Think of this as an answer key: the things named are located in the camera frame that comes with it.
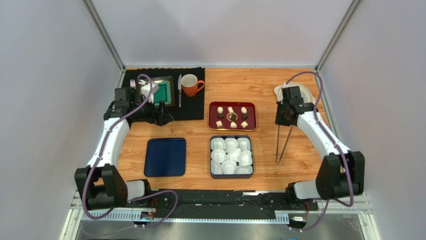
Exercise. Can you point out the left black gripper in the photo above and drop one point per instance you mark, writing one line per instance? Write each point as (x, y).
(162, 118)

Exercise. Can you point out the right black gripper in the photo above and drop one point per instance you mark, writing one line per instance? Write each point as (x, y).
(284, 121)

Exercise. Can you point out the metal serving tongs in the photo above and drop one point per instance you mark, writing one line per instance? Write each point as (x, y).
(281, 148)

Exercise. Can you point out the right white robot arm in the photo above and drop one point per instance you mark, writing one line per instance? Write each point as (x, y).
(342, 171)

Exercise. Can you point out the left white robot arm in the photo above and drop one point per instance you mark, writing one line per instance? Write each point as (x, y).
(99, 183)

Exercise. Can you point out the dark leaf chocolate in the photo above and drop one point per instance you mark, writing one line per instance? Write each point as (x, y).
(244, 116)

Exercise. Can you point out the white square chocolate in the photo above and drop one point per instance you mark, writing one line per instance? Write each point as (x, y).
(219, 124)
(244, 124)

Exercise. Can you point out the white rounded chocolate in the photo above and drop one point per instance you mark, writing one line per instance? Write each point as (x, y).
(233, 125)

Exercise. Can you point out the white teardrop chocolate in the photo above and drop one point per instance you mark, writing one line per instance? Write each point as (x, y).
(220, 110)

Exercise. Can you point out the green square plate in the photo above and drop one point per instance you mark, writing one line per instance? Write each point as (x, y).
(166, 91)

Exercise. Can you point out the black placemat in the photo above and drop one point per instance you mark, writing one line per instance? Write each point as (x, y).
(192, 108)

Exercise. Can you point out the white round plate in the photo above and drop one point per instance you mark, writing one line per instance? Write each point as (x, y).
(305, 92)

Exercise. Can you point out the table knife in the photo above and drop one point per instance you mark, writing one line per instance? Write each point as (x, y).
(180, 91)

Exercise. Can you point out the navy box lid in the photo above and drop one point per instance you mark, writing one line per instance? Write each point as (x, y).
(165, 157)

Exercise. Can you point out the orange mug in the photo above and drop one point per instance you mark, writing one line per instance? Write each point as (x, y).
(191, 85)

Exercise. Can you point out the silver fork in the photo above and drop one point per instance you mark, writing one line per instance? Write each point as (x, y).
(132, 84)

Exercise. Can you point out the red lacquer tray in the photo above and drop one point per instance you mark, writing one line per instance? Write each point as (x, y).
(251, 112)

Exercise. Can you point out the navy box with paper cups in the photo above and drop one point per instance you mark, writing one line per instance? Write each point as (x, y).
(231, 157)

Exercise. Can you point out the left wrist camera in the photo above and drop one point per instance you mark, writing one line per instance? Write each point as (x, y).
(148, 89)

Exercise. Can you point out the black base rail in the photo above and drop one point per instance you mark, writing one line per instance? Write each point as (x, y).
(224, 204)

